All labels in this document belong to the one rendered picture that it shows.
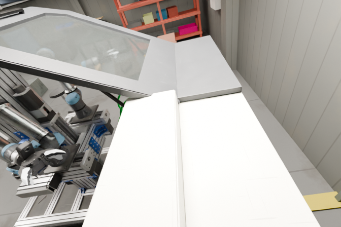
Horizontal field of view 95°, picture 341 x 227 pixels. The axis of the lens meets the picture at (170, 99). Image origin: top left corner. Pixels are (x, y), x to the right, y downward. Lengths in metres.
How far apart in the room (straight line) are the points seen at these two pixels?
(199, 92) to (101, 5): 7.59
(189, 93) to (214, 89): 0.11
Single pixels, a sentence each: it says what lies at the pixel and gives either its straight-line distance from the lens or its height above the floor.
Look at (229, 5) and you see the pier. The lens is 3.26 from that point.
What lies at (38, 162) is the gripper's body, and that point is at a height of 1.44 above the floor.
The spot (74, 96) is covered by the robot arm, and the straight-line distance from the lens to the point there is 1.70.
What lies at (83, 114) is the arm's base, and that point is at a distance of 1.75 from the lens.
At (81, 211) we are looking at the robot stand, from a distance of 2.24.
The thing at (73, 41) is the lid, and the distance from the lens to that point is 1.05.
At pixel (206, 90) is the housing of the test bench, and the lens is 0.71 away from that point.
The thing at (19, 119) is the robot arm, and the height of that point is 1.51.
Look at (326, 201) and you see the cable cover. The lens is 2.22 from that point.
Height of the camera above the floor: 1.93
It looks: 38 degrees down
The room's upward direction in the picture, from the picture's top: 16 degrees counter-clockwise
